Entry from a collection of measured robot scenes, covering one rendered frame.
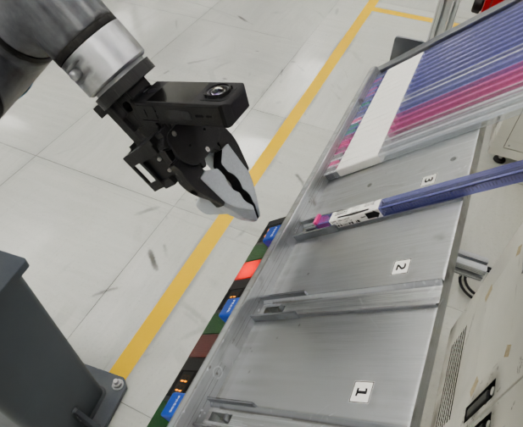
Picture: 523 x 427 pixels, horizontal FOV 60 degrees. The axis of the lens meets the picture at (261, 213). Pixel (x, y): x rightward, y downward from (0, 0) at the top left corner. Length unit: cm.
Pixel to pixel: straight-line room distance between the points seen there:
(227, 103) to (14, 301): 53
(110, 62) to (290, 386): 33
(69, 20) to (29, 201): 128
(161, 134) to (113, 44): 9
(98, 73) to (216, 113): 12
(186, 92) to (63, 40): 12
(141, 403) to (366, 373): 93
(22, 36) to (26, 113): 162
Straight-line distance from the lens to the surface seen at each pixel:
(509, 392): 73
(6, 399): 92
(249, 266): 57
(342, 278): 42
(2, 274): 79
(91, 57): 48
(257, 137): 178
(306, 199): 54
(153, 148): 49
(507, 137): 177
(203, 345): 52
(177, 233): 147
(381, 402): 32
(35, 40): 51
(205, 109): 43
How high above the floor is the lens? 113
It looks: 49 degrees down
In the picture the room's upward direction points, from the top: straight up
